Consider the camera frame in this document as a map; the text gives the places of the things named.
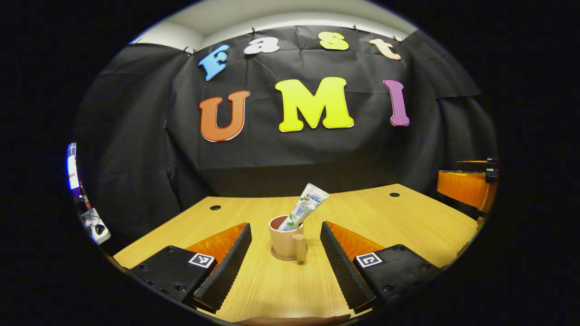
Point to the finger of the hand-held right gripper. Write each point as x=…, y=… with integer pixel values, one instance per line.
x=462, y=188
x=471, y=165

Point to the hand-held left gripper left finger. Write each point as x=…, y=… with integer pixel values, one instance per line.
x=229, y=271

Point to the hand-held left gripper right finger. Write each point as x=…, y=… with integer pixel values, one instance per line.
x=342, y=267

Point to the beige cup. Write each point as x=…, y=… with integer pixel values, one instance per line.
x=283, y=242

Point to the white toothpaste tube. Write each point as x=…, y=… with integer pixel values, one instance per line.
x=306, y=206

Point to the wooden desktop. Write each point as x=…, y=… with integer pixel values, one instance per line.
x=398, y=222

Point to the white power strip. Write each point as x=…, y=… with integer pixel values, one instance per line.
x=96, y=226

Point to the lit screen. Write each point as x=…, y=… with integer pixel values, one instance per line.
x=72, y=170

